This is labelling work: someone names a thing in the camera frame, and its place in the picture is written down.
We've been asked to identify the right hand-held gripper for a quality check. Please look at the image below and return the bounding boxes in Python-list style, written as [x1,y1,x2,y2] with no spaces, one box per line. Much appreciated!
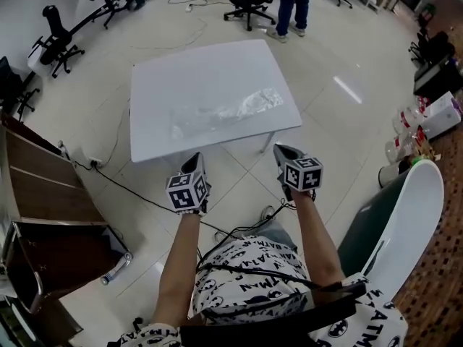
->
[273,142,324,202]

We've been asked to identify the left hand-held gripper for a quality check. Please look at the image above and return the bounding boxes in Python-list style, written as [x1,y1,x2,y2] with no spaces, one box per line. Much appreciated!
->
[165,152,213,216]

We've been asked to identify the clear plastic bag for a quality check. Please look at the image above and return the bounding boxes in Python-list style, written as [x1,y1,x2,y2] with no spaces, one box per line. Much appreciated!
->
[169,87,285,141]

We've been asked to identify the person's left forearm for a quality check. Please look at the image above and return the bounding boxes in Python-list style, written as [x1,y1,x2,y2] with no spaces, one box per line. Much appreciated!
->
[149,212,202,329]

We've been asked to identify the person's right forearm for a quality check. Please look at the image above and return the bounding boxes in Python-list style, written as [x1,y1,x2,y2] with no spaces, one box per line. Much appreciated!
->
[291,189,347,289]

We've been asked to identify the person's grey jeans leg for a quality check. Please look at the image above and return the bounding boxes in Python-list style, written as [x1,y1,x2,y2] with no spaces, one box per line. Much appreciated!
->
[251,218,299,254]

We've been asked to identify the dark green bin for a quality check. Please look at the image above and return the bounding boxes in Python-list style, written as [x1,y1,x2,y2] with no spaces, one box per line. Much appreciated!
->
[337,184,417,278]

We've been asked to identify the white metal can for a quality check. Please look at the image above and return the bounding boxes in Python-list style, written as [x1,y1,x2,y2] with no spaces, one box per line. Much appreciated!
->
[378,160,410,189]

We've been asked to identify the person's patterned white shirt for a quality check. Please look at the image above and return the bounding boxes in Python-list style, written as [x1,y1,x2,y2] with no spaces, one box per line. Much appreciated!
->
[118,234,407,347]

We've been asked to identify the cluster of clear plastic bottles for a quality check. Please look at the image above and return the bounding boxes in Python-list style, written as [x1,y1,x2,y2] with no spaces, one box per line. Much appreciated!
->
[384,103,432,166]

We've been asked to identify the white plastic chair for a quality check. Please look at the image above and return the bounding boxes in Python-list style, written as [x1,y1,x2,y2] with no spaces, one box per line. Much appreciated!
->
[360,159,446,304]

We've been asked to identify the white table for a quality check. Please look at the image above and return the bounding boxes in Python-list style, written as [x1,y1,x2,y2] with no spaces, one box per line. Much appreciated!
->
[129,38,303,164]

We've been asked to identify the brown wooden cabinet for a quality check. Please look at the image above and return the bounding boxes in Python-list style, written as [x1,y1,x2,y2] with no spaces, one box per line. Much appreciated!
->
[0,112,109,228]

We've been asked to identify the white cardboard box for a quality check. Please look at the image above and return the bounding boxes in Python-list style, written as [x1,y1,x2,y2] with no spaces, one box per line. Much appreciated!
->
[420,90,463,141]

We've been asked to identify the white desk with black legs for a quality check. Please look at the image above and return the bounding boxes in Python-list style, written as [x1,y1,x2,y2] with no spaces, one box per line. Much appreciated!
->
[68,0,124,30]

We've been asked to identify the black floor cable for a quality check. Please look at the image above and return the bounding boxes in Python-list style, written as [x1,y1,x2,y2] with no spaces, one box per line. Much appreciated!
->
[71,160,234,239]

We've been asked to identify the black chest strap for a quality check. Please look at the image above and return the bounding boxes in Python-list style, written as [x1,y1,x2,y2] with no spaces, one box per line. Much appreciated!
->
[179,279,367,347]

